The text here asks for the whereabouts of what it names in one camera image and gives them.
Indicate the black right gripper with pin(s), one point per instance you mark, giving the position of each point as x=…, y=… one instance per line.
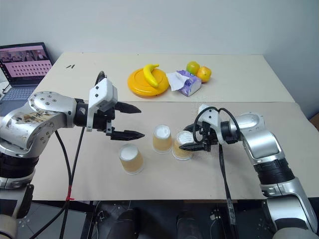
x=208, y=139

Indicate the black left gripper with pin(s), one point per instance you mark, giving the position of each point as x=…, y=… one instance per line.
x=102, y=119

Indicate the tan paper cup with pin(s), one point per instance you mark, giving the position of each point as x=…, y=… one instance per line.
x=181, y=154
x=162, y=143
x=131, y=161

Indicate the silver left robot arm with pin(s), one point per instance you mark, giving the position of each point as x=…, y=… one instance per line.
x=37, y=119

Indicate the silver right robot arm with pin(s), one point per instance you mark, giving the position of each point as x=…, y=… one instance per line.
x=261, y=142

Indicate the yellow round plate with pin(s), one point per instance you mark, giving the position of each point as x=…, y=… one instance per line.
x=138, y=85

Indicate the yellow banana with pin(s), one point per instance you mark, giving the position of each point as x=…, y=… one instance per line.
x=149, y=76

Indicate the purple white tissue pack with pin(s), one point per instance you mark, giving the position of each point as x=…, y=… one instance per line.
x=190, y=85

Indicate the orange red round fruit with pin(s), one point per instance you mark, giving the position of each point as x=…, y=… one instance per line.
x=204, y=74

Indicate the green orange round fruit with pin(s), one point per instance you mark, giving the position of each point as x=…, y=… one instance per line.
x=192, y=67

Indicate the open grey laptop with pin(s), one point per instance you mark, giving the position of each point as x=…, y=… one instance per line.
x=25, y=62

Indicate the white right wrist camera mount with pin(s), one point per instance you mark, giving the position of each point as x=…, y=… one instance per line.
x=211, y=117

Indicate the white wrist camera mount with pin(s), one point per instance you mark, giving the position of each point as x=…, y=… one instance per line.
x=102, y=92
x=211, y=117

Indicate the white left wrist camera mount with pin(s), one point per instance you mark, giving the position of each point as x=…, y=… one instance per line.
x=102, y=92

